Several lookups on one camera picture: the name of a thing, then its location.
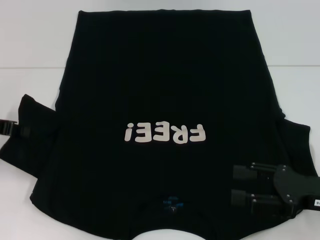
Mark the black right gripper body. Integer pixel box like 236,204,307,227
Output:
273,165,320,218

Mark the black shirt with white print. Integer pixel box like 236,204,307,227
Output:
0,9,320,240

